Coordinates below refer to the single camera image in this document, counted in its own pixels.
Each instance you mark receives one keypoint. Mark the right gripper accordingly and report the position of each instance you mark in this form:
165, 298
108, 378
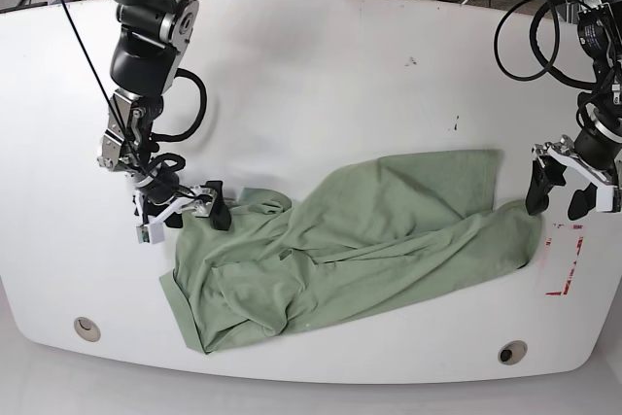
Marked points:
162, 200

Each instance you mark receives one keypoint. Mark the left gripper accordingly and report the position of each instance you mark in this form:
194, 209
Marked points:
592, 153

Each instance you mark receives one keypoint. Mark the green polo shirt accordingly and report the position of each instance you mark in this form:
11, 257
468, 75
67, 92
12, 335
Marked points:
372, 237

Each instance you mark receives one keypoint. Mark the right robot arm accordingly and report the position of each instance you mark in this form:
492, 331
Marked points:
155, 35

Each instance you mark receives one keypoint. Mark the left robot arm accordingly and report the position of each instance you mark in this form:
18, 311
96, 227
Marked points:
598, 24

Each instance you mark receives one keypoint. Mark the red tape rectangle marking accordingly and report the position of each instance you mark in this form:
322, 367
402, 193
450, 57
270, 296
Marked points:
560, 257

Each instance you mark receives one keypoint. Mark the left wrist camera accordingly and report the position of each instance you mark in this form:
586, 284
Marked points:
608, 199

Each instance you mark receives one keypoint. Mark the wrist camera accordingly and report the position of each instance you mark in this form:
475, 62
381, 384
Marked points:
608, 199
150, 233

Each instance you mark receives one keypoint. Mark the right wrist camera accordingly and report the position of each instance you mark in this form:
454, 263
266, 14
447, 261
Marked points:
150, 233

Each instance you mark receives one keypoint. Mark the left table cable grommet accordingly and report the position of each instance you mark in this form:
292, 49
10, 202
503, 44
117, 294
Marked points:
87, 329

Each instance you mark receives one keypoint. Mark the table cable grommet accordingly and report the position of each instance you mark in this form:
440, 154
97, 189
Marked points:
512, 352
87, 329

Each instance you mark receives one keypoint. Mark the right table cable grommet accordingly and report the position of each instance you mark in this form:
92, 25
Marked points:
512, 352

